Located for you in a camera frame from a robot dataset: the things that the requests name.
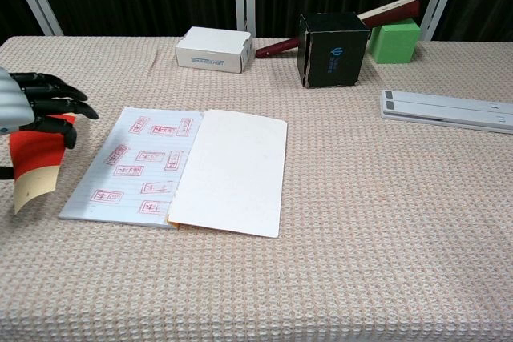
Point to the red and yellow bookmark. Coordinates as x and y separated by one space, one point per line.
36 154

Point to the green foam block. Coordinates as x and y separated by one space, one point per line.
394 43

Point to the white folding stand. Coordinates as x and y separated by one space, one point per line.
441 107

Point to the black cardboard box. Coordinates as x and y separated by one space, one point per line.
336 57

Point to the orange cover lined notebook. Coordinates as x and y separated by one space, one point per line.
232 170

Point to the dark red wooden stick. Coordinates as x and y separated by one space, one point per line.
394 11

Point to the beige waffle tablecloth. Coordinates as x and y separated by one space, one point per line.
360 218

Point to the white cardboard box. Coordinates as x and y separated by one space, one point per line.
208 43

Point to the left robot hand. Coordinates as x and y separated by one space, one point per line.
16 101

